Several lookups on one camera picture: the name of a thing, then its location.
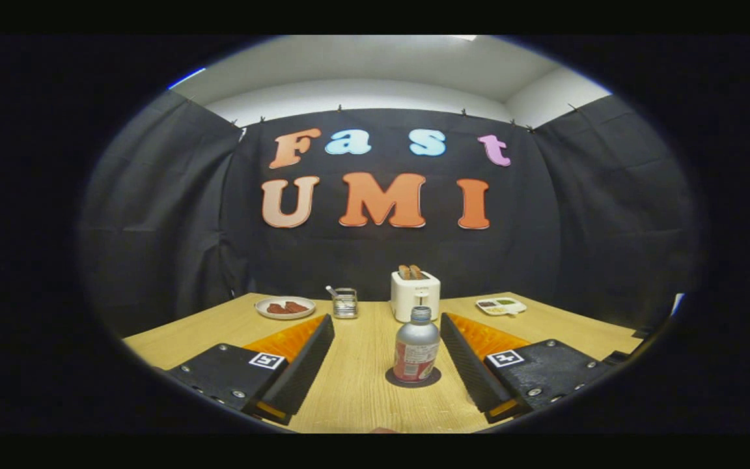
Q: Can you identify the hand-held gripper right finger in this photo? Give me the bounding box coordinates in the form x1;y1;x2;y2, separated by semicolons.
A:
439;313;617;424

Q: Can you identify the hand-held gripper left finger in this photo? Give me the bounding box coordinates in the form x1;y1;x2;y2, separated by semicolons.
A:
167;314;335;426

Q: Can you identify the silver juice bottle red label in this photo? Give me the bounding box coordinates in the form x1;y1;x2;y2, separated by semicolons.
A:
393;306;441;383

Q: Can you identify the dark brown round coaster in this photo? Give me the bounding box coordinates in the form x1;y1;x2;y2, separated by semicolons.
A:
385;366;442;388

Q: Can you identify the wooden table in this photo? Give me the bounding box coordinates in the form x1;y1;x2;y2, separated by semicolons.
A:
121;292;643;434

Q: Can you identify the white divided snack tray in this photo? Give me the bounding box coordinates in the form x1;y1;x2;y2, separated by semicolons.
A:
476;297;527;317

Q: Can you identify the white round plate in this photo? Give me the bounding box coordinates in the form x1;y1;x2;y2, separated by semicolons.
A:
255;296;316;320

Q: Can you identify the white toaster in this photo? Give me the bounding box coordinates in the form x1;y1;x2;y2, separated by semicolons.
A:
391;270;441;323

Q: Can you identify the small metal wire holder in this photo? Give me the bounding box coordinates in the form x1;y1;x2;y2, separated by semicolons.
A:
326;285;359;319

